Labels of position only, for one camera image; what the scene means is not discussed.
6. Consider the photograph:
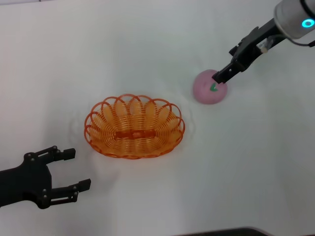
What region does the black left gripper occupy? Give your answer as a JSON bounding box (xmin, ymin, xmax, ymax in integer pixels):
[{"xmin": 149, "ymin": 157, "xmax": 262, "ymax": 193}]
[{"xmin": 0, "ymin": 146, "xmax": 92, "ymax": 209}]

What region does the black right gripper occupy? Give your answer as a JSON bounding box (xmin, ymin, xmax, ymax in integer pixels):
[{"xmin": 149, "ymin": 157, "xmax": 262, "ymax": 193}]
[{"xmin": 212, "ymin": 18, "xmax": 281, "ymax": 86}]

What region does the pink toy peach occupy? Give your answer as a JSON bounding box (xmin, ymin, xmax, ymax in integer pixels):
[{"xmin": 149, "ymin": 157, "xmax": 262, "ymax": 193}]
[{"xmin": 192, "ymin": 69, "xmax": 228, "ymax": 105}]

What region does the orange woven plastic basket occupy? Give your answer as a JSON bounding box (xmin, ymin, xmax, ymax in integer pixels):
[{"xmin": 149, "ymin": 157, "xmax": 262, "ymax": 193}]
[{"xmin": 84, "ymin": 93, "xmax": 186, "ymax": 160}]

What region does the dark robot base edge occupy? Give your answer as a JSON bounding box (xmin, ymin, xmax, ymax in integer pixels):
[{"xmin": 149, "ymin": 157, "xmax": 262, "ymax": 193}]
[{"xmin": 172, "ymin": 227, "xmax": 271, "ymax": 236}]

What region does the gripper cable with metal plug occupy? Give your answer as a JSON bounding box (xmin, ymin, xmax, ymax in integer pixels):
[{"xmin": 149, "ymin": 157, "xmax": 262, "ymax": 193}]
[{"xmin": 255, "ymin": 34, "xmax": 315, "ymax": 54}]

